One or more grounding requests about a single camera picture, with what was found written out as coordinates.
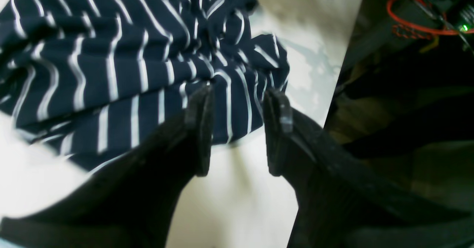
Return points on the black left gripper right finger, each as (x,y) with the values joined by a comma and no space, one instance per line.
(341,202)

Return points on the navy white striped t-shirt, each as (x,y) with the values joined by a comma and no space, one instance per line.
(94,78)

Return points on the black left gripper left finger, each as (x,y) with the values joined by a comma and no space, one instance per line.
(128,202)

